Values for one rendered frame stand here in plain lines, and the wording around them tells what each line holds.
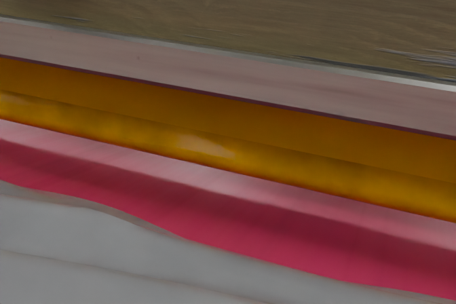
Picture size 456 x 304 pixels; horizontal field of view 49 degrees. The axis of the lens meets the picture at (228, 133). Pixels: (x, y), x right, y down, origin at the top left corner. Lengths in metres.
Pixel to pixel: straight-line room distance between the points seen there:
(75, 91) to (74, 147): 0.02
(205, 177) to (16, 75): 0.07
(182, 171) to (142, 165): 0.01
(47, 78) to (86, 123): 0.02
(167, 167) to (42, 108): 0.04
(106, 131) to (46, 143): 0.03
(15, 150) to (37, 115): 0.01
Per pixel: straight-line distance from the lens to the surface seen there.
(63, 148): 0.17
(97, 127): 0.16
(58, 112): 0.16
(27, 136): 0.18
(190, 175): 0.15
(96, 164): 0.16
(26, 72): 0.17
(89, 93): 0.16
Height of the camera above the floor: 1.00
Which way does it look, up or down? 12 degrees down
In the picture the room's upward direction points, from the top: 8 degrees clockwise
